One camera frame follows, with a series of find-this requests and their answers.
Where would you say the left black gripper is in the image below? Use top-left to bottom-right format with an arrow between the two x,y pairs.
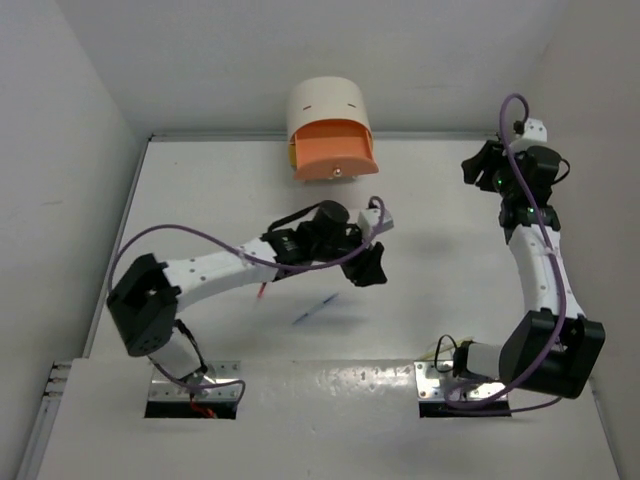
312,222 -> 387,286

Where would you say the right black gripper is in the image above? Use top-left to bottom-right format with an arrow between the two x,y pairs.
461,140 -> 525,200

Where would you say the blue pen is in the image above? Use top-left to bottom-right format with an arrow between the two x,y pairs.
292,293 -> 339,325

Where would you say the cream three-drawer storage cabinet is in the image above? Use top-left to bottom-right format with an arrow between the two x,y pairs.
286,76 -> 379,182

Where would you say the yellow highlighter pen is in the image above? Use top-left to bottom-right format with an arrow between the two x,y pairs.
418,337 -> 473,361

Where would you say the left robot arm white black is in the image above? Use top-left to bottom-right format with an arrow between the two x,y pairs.
106,196 -> 394,382

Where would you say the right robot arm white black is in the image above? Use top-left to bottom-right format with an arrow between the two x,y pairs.
453,140 -> 606,399

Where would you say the red pen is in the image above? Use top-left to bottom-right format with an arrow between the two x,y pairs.
257,282 -> 268,299

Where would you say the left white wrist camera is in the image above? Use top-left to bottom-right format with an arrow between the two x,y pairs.
356,208 -> 394,239

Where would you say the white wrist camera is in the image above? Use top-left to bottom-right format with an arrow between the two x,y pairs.
356,208 -> 394,239
510,118 -> 548,152

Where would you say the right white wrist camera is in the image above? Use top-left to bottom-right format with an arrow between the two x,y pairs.
510,118 -> 548,152

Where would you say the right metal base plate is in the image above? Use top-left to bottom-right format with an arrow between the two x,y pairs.
414,360 -> 504,404

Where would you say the metal base plate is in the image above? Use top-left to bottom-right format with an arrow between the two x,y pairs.
414,360 -> 504,404
148,363 -> 246,402

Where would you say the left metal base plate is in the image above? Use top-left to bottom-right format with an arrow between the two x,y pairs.
148,363 -> 246,402

